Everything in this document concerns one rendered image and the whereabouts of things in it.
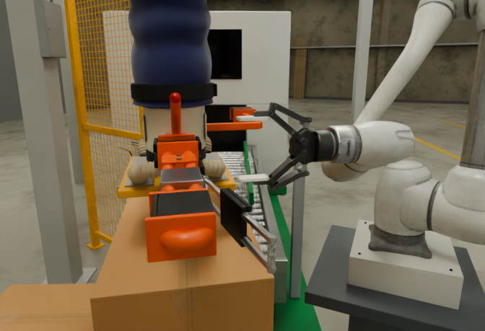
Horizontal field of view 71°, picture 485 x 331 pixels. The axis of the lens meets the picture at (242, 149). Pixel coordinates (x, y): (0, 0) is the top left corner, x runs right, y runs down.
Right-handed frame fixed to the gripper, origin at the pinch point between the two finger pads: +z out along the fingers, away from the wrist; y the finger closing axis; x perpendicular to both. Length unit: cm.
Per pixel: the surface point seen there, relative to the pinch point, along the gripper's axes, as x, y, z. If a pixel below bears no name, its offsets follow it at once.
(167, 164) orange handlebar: -12.0, -0.9, 16.1
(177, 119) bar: 2.8, -6.6, 13.6
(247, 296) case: -5.1, 33.4, 0.0
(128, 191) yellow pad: 9.6, 11.3, 25.7
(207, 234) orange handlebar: -38.6, -0.3, 12.0
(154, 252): -37.8, 1.6, 17.5
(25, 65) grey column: 145, -19, 93
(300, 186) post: 105, 49, -57
